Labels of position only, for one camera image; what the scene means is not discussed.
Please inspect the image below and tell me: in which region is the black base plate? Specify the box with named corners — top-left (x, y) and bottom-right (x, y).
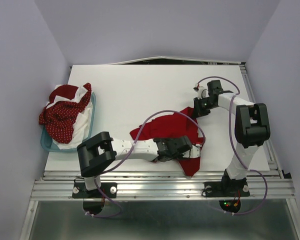
top-left (204, 181), bottom-right (250, 198)
top-left (72, 182), bottom-right (118, 199)

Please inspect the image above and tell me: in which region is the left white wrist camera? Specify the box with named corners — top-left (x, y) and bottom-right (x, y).
top-left (187, 143), bottom-right (202, 159)

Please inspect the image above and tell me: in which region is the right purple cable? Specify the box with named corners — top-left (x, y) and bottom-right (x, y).
top-left (193, 76), bottom-right (269, 217)

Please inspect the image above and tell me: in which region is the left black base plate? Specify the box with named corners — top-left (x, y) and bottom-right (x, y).
top-left (72, 182), bottom-right (118, 199)

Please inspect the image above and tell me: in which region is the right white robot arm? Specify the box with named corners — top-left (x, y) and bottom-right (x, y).
top-left (192, 76), bottom-right (271, 198)

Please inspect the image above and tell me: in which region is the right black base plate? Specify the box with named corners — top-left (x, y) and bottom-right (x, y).
top-left (204, 181), bottom-right (250, 198)

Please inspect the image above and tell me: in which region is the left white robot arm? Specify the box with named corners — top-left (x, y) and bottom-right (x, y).
top-left (72, 131), bottom-right (201, 199)

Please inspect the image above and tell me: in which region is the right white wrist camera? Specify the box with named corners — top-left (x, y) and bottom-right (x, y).
top-left (193, 83), bottom-right (209, 100)

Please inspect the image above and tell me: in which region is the plain red skirt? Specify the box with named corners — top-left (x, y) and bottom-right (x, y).
top-left (129, 106), bottom-right (206, 177)

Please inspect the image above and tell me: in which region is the teal plastic basket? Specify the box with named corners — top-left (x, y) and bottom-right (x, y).
top-left (40, 92), bottom-right (96, 153)

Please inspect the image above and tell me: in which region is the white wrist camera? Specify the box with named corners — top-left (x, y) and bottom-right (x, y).
top-left (187, 143), bottom-right (202, 159)
top-left (193, 83), bottom-right (209, 100)

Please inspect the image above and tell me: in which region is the purple cable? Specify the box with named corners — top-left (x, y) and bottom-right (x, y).
top-left (83, 109), bottom-right (206, 218)
top-left (193, 76), bottom-right (269, 217)

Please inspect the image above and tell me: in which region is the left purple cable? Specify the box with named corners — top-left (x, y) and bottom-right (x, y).
top-left (83, 109), bottom-right (206, 218)

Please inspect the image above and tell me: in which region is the aluminium frame rail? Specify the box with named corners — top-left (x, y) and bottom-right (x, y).
top-left (17, 64), bottom-right (300, 240)

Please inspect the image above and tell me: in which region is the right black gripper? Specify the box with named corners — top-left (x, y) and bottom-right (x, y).
top-left (190, 95), bottom-right (217, 118)

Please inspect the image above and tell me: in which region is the red polka dot skirt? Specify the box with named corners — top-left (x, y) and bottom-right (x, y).
top-left (38, 82), bottom-right (92, 144)

